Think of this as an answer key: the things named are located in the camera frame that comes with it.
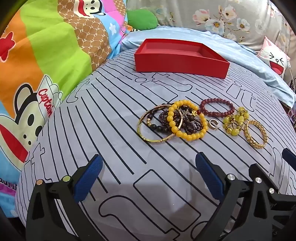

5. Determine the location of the colourful cartoon monkey blanket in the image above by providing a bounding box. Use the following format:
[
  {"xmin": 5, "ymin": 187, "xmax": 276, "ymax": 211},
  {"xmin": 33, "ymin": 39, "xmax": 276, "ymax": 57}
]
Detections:
[{"xmin": 0, "ymin": 0, "xmax": 130, "ymax": 218}]

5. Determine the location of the light blue pillow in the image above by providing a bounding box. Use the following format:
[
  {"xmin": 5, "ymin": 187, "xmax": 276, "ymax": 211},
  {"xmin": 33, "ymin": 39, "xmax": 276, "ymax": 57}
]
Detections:
[{"xmin": 120, "ymin": 25, "xmax": 296, "ymax": 109}]

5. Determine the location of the garnet small-bead bracelet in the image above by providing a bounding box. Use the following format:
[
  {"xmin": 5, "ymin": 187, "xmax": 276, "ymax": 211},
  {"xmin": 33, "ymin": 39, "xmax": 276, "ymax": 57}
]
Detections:
[{"xmin": 159, "ymin": 108, "xmax": 208, "ymax": 135}]

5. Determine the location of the dark red bead bracelet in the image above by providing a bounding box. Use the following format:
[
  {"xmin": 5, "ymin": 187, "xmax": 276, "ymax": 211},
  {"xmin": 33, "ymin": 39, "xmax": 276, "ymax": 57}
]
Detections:
[{"xmin": 200, "ymin": 98, "xmax": 235, "ymax": 118}]

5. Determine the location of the gold chain bangle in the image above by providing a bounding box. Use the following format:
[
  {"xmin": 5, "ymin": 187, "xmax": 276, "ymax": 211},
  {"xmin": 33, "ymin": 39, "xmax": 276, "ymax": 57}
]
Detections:
[{"xmin": 244, "ymin": 120, "xmax": 269, "ymax": 149}]

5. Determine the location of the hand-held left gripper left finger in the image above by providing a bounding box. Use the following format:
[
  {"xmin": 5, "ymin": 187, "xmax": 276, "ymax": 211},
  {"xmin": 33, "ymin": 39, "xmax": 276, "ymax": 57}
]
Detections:
[{"xmin": 26, "ymin": 154, "xmax": 103, "ymax": 241}]

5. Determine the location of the grey striped bedsheet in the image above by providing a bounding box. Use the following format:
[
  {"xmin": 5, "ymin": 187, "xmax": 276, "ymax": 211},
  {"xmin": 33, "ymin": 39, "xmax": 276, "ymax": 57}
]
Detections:
[{"xmin": 15, "ymin": 47, "xmax": 296, "ymax": 241}]

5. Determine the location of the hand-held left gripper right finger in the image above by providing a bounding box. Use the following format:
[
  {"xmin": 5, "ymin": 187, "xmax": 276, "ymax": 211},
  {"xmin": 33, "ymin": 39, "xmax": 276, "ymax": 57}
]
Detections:
[{"xmin": 195, "ymin": 152, "xmax": 281, "ymax": 241}]

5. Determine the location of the green plush pillow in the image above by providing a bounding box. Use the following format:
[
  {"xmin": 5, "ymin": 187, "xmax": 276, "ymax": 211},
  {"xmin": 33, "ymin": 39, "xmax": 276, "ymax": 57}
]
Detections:
[{"xmin": 127, "ymin": 10, "xmax": 158, "ymax": 30}]

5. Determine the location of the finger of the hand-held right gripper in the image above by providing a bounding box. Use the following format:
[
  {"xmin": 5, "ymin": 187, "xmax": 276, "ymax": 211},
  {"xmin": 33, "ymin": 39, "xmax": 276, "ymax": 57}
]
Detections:
[
  {"xmin": 282, "ymin": 148, "xmax": 296, "ymax": 169},
  {"xmin": 266, "ymin": 186, "xmax": 296, "ymax": 223}
]

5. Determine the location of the pink cartoon face cushion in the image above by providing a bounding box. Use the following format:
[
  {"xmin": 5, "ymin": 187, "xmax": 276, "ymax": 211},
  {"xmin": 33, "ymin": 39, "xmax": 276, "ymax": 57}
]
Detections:
[{"xmin": 257, "ymin": 36, "xmax": 291, "ymax": 78}]

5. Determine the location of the grey floral pillow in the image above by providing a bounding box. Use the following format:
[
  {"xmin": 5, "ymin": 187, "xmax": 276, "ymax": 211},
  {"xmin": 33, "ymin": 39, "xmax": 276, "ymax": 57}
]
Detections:
[{"xmin": 126, "ymin": 0, "xmax": 292, "ymax": 52}]

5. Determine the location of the red cardboard box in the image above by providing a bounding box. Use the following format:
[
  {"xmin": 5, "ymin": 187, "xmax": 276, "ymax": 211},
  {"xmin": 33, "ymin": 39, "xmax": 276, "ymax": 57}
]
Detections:
[{"xmin": 134, "ymin": 38, "xmax": 230, "ymax": 80}]

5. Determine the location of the yellow cat-eye bead bracelet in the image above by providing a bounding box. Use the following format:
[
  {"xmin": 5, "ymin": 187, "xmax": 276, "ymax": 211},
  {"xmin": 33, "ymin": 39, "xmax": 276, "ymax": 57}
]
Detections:
[{"xmin": 222, "ymin": 107, "xmax": 250, "ymax": 137}]

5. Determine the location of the thin gold bangle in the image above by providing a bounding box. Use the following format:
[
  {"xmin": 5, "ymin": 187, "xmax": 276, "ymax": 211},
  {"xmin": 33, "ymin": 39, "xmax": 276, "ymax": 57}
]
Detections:
[{"xmin": 138, "ymin": 104, "xmax": 184, "ymax": 144}]

